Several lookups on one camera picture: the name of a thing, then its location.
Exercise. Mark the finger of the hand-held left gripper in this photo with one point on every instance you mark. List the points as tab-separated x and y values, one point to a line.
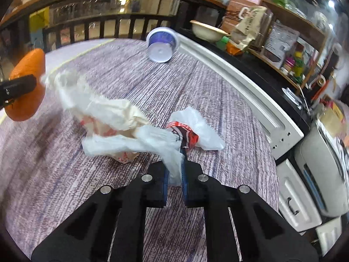
19	86

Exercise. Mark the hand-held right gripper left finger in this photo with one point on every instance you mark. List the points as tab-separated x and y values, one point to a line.
155	188

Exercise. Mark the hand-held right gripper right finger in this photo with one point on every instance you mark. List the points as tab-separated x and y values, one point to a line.
184	180

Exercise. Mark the white plastic bag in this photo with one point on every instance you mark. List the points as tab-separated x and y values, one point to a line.
152	142

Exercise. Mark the red white printed wrapper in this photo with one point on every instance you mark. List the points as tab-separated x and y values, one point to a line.
188	136

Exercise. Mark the clear plastic bag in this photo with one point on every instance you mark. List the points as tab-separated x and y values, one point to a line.
117	114

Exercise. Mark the white cabinet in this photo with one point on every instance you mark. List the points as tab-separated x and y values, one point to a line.
245	87

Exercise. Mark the dark wooden railing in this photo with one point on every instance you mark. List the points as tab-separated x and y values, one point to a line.
109	19

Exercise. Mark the white drawer unit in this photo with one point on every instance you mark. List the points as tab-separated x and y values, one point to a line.
297	196

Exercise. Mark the white appliance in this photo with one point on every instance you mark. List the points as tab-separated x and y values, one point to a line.
313	155

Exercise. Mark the orange snack packet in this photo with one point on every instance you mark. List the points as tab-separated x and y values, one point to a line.
234	48

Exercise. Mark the cream basin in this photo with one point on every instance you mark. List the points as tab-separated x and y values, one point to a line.
207	31

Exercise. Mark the yellow cap bottle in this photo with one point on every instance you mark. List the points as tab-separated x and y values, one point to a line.
297	62

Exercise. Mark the cream printed snack bag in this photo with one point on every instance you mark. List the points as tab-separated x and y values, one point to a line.
250	24

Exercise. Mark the brown cardboard box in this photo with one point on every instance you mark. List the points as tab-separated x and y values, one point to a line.
234	8

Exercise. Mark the wooden shelf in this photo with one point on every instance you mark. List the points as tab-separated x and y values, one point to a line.
294	13

